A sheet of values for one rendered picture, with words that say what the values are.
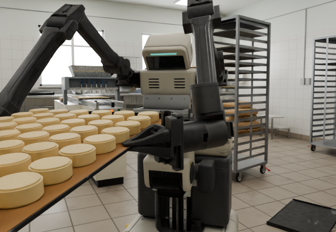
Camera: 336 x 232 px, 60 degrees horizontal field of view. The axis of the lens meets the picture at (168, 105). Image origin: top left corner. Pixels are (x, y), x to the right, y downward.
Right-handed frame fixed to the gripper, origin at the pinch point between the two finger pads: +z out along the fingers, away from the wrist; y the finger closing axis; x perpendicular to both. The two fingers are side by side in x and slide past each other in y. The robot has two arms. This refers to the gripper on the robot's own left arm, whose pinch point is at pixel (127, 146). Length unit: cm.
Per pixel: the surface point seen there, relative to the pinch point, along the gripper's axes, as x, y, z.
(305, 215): 98, 109, -187
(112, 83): 327, 8, -102
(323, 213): 93, 109, -204
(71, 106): 319, 33, -48
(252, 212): 126, 111, -156
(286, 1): 388, -144, -503
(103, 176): 246, 100, -63
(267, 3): 443, -150, -506
